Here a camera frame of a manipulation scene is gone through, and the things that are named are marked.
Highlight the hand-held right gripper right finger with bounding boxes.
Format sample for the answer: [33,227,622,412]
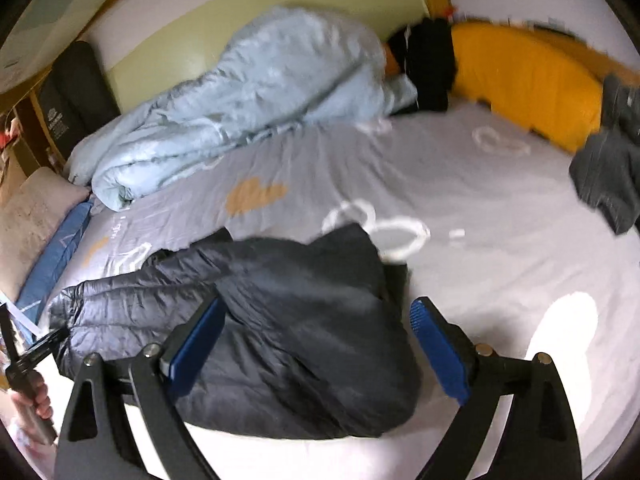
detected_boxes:
[410,296,583,480]

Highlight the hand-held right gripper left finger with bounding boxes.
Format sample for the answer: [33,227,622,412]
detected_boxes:
[52,297,228,480]

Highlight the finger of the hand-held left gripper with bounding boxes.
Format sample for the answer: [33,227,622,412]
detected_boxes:
[7,327,70,368]

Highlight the black puffer jacket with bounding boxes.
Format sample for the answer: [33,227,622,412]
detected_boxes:
[47,222,423,438]

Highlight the person's left hand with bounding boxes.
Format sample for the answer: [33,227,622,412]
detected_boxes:
[11,380,53,421]

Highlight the blue pillow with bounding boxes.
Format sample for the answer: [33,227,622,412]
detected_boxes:
[15,197,93,328]

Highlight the beige pillow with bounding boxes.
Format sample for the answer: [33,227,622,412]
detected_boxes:
[0,166,91,301]

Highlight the wooden bedside shelf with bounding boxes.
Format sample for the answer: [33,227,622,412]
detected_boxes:
[0,85,66,201]

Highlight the dark grey cloth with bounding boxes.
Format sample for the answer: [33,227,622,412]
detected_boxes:
[600,74,640,141]
[570,132,640,236]

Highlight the black cushion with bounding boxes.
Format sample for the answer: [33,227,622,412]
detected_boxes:
[37,41,121,161]

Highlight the light blue duvet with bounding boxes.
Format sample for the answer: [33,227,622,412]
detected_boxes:
[67,6,418,212]

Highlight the black garment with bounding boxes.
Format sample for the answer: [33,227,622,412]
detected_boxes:
[387,17,458,113]

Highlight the orange bolster pillow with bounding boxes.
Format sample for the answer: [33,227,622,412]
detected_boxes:
[382,20,606,153]

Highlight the light green headboard panel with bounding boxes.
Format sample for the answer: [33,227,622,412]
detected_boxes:
[75,0,431,111]

